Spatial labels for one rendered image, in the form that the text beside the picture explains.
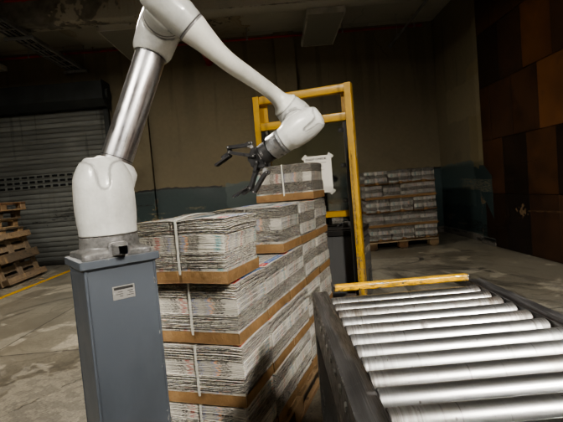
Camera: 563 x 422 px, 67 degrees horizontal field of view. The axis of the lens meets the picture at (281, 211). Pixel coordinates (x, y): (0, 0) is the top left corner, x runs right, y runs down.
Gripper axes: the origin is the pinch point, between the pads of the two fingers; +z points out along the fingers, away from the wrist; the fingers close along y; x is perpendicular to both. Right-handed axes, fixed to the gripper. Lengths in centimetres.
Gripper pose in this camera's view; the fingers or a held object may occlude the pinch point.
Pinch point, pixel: (227, 179)
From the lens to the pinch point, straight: 159.1
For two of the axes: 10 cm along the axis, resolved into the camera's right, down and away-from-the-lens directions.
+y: 5.0, 8.6, -1.1
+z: -8.0, 5.1, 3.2
